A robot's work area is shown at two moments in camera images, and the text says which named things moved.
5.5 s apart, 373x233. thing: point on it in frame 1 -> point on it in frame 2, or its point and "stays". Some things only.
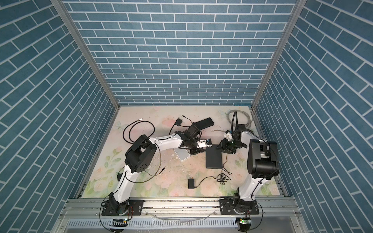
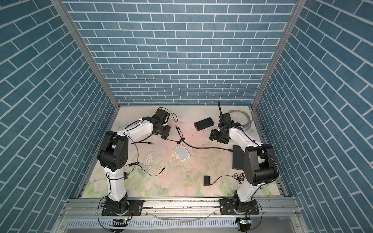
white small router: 182,154 stays
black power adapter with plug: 191,184 -> 239,177
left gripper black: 198,150 -> 167,131
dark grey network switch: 213,157 -> 238,158
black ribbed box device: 204,123 stays
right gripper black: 224,146 -> 213,135
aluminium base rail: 276,214 stays
